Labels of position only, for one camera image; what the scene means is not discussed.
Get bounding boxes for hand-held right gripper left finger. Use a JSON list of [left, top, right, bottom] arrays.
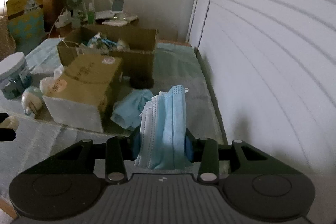
[[26, 127, 142, 184]]

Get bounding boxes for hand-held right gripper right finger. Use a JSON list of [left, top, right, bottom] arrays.
[[184, 129, 298, 184]]

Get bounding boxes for stack of blue face masks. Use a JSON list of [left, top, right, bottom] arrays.
[[134, 85, 190, 170]]

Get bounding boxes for cream drawstring pouch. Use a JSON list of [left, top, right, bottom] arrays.
[[115, 39, 130, 51]]

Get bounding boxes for blue cord with wooden bead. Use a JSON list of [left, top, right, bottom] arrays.
[[101, 39, 121, 50]]

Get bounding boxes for glittery white blue pouch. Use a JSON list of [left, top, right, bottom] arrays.
[[88, 33, 109, 52]]

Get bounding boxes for grey blue checked blanket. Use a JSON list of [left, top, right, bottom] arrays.
[[0, 77, 229, 188]]

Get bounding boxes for plush sheep toy blue hood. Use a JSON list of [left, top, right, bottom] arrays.
[[21, 86, 44, 117]]

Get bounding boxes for crumpled blue face mask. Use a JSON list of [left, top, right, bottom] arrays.
[[112, 90, 155, 130]]

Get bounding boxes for clear jar white lid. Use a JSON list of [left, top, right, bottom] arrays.
[[0, 52, 33, 100]]

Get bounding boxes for white gauze pouch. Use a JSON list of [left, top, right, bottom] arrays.
[[39, 64, 65, 95]]

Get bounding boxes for black fuzzy ball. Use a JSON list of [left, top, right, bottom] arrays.
[[130, 76, 154, 89]]

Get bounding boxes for brown dotted cloth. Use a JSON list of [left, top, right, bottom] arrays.
[[0, 15, 17, 60]]

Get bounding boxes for closed brown cardboard box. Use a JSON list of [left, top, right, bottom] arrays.
[[42, 52, 124, 133]]

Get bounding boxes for light blue towel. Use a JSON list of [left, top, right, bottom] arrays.
[[25, 38, 203, 83]]

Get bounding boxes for yellow blue paper bag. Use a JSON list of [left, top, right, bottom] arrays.
[[6, 0, 46, 48]]

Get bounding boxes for wooden nightstand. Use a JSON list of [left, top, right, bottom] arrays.
[[49, 18, 139, 39]]

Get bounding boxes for green bottle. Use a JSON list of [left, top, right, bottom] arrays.
[[88, 0, 96, 24]]

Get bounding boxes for white router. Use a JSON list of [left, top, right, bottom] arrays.
[[95, 0, 117, 20]]

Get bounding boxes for small green desk fan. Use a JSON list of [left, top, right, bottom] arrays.
[[66, 0, 85, 28]]

